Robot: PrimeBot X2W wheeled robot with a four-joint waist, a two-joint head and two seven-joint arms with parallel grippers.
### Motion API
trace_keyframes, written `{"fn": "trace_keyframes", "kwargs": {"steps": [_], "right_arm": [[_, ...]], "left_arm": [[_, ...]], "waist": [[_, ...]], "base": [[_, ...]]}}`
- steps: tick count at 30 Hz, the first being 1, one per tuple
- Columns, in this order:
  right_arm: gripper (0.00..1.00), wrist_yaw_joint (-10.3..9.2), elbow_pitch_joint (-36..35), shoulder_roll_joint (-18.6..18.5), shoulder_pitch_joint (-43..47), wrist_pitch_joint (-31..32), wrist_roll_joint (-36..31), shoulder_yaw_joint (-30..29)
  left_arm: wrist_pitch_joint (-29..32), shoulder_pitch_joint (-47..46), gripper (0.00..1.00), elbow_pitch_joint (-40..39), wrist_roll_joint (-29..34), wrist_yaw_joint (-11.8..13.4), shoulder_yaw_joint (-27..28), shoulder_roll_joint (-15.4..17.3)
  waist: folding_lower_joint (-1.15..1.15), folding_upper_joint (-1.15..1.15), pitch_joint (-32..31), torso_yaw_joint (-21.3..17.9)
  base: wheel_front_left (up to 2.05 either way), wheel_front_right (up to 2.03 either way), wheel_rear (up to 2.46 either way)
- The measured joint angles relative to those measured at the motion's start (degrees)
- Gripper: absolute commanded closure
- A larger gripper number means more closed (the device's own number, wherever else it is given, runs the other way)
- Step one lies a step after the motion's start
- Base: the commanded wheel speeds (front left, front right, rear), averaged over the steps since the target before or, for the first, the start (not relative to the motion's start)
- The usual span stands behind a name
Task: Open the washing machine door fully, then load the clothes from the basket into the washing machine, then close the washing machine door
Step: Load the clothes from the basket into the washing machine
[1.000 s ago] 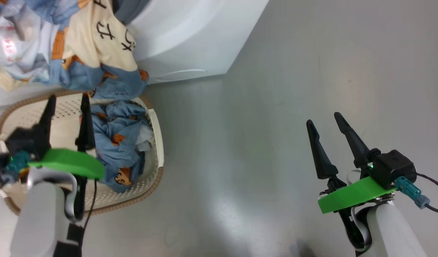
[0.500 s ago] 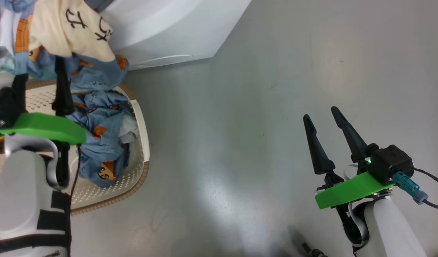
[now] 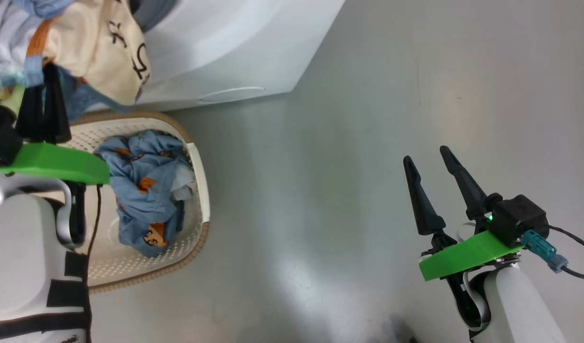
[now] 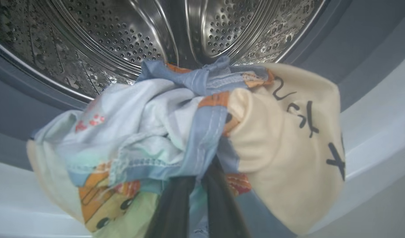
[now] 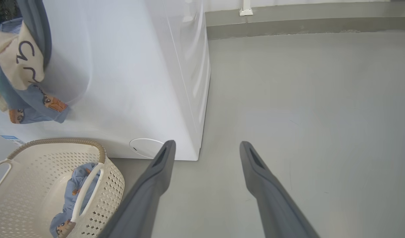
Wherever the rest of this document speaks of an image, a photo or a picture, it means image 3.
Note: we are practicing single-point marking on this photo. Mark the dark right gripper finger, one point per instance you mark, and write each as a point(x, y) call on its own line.
point(425, 209)
point(468, 190)

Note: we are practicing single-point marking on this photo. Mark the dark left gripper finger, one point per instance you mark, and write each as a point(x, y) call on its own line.
point(31, 114)
point(56, 119)

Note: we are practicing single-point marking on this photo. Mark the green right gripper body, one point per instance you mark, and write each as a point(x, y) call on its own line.
point(468, 255)

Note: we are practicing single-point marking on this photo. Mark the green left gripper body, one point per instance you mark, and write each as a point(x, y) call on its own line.
point(58, 163)

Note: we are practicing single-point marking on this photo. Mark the cream cartoon print garment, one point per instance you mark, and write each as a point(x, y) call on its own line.
point(92, 47)

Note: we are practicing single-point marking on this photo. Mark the blue cartoon print garment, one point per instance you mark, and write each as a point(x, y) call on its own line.
point(144, 190)

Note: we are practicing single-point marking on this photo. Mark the white front-load washing machine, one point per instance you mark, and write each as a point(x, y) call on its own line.
point(235, 47)

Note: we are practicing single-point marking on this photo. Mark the cream perforated laundry basket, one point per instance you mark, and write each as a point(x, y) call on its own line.
point(196, 176)

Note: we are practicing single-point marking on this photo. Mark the round white filter cover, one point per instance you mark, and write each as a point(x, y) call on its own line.
point(230, 94)

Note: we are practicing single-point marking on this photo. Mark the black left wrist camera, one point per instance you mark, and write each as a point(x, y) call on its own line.
point(1, 136)

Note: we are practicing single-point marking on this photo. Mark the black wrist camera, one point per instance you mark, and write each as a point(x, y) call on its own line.
point(518, 216)
point(1, 136)

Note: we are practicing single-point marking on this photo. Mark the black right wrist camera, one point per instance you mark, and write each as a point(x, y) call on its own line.
point(518, 216)

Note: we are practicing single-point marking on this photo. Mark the teal right camera connector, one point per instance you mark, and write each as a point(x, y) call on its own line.
point(542, 247)

